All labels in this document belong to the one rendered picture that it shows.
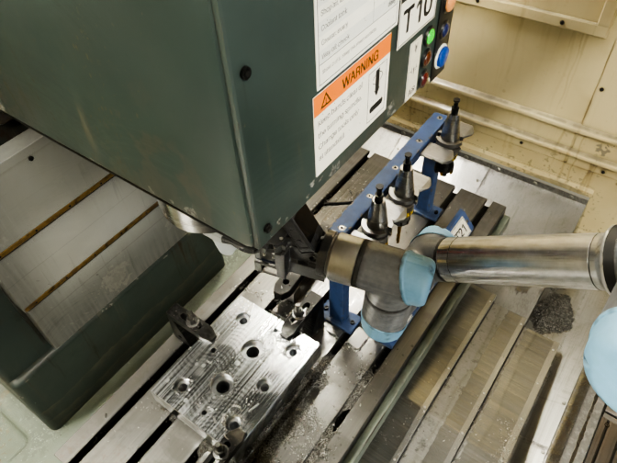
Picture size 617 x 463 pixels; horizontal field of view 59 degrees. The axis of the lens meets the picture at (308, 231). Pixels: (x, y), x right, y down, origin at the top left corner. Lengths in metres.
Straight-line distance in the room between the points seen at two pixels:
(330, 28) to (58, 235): 0.88
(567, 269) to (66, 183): 0.94
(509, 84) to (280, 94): 1.23
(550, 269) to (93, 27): 0.62
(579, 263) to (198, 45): 0.55
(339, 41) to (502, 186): 1.31
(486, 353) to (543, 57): 0.79
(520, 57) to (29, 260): 1.31
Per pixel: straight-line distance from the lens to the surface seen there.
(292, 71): 0.51
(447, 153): 1.30
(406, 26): 0.70
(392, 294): 0.79
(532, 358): 1.60
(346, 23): 0.57
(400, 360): 1.30
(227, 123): 0.47
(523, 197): 1.81
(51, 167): 1.19
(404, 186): 1.14
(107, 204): 1.32
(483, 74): 1.69
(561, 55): 1.60
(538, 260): 0.80
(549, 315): 1.76
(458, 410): 1.43
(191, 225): 0.77
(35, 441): 1.71
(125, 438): 1.29
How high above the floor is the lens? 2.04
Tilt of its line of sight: 48 degrees down
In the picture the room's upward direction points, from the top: 4 degrees counter-clockwise
